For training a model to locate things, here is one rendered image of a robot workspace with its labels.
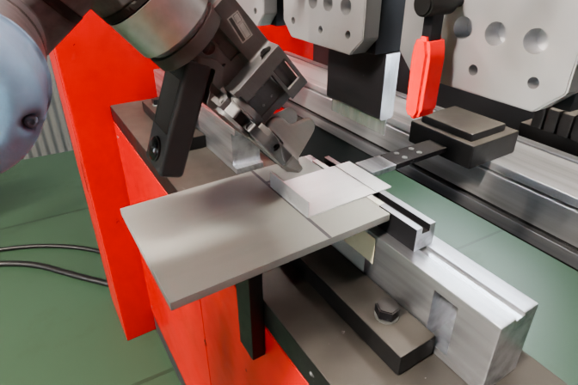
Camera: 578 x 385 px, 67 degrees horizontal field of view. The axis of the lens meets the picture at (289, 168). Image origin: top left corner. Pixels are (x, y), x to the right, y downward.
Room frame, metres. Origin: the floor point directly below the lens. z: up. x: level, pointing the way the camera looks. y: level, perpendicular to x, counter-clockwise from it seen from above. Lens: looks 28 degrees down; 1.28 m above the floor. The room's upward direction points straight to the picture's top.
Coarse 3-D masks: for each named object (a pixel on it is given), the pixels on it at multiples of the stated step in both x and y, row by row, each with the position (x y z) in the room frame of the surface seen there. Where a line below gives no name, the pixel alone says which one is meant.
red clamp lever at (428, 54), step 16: (416, 0) 0.33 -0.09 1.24; (432, 0) 0.32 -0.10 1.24; (448, 0) 0.33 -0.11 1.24; (432, 16) 0.33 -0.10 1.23; (432, 32) 0.33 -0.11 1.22; (416, 48) 0.33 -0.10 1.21; (432, 48) 0.33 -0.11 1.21; (416, 64) 0.33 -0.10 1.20; (432, 64) 0.33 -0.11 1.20; (416, 80) 0.33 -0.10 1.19; (432, 80) 0.33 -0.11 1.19; (416, 96) 0.33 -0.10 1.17; (432, 96) 0.33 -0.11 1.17; (416, 112) 0.33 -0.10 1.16; (432, 112) 0.34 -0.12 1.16
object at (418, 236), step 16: (384, 192) 0.47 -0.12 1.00; (384, 208) 0.43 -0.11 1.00; (400, 208) 0.44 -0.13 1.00; (384, 224) 0.43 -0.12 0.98; (400, 224) 0.41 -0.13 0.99; (416, 224) 0.40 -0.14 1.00; (432, 224) 0.40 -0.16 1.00; (400, 240) 0.41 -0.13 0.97; (416, 240) 0.39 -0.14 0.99; (432, 240) 0.40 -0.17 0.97
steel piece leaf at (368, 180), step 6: (348, 162) 0.55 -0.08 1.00; (342, 168) 0.53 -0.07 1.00; (348, 168) 0.53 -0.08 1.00; (354, 168) 0.53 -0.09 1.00; (360, 168) 0.53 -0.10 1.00; (354, 174) 0.51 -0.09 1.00; (360, 174) 0.51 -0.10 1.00; (366, 174) 0.51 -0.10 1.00; (360, 180) 0.49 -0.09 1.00; (366, 180) 0.49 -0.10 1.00; (372, 180) 0.49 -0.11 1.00; (378, 180) 0.49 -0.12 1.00; (372, 186) 0.48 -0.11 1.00; (378, 186) 0.48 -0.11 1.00; (384, 186) 0.48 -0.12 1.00; (390, 186) 0.48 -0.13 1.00
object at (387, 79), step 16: (336, 64) 0.53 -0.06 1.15; (352, 64) 0.50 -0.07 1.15; (368, 64) 0.48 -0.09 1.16; (384, 64) 0.46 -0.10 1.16; (336, 80) 0.53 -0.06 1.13; (352, 80) 0.50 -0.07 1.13; (368, 80) 0.48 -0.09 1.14; (384, 80) 0.46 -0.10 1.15; (336, 96) 0.53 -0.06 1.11; (352, 96) 0.50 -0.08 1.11; (368, 96) 0.48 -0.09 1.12; (384, 96) 0.46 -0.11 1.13; (336, 112) 0.54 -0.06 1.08; (352, 112) 0.51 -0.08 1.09; (368, 112) 0.47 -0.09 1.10; (384, 112) 0.46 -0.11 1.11; (384, 128) 0.46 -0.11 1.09
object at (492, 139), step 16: (448, 112) 0.66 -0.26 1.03; (464, 112) 0.66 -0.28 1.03; (416, 128) 0.65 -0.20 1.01; (432, 128) 0.62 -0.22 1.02; (448, 128) 0.61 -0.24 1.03; (464, 128) 0.59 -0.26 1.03; (480, 128) 0.59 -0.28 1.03; (496, 128) 0.60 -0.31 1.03; (512, 128) 0.62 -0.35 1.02; (416, 144) 0.60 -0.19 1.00; (432, 144) 0.60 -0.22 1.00; (448, 144) 0.59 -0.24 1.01; (464, 144) 0.57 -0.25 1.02; (480, 144) 0.57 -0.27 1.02; (496, 144) 0.59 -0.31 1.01; (512, 144) 0.61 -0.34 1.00; (368, 160) 0.55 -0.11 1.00; (384, 160) 0.55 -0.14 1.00; (400, 160) 0.55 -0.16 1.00; (416, 160) 0.56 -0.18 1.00; (464, 160) 0.56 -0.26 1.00; (480, 160) 0.57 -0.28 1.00
